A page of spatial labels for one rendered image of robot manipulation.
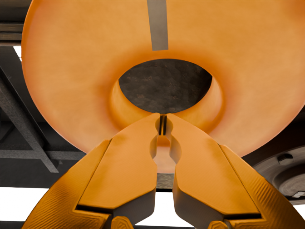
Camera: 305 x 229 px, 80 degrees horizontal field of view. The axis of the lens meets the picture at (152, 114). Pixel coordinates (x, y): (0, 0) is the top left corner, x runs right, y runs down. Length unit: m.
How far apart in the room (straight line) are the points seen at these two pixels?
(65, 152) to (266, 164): 5.51
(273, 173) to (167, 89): 0.32
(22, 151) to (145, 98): 5.92
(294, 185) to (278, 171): 0.04
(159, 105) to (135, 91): 0.09
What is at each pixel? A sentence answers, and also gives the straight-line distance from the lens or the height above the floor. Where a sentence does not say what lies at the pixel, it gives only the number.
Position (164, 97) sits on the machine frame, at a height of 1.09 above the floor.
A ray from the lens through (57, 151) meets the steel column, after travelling 5.80.
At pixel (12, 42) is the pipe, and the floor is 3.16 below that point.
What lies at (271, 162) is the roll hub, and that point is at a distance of 0.41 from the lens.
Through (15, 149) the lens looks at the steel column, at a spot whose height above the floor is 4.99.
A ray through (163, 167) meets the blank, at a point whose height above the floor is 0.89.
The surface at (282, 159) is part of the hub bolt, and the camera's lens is 0.40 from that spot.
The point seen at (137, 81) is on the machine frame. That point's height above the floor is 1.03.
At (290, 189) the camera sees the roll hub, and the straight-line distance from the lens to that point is 0.51.
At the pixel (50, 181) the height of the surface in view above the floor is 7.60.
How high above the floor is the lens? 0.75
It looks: 44 degrees up
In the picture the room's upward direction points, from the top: 180 degrees clockwise
